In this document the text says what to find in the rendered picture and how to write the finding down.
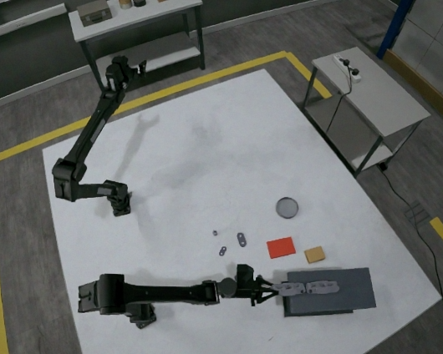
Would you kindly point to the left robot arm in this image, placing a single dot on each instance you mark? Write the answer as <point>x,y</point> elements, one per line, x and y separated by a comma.
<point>69,169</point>

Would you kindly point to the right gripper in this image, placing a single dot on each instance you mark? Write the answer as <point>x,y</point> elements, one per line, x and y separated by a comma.
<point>257,293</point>

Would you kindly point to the tan square block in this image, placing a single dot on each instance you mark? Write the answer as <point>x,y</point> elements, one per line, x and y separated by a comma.
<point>314,254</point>

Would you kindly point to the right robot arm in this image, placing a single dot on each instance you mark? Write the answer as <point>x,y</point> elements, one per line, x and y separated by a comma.
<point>101,295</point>

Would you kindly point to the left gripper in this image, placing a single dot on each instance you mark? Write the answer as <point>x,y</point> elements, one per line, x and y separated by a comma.
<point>138,76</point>

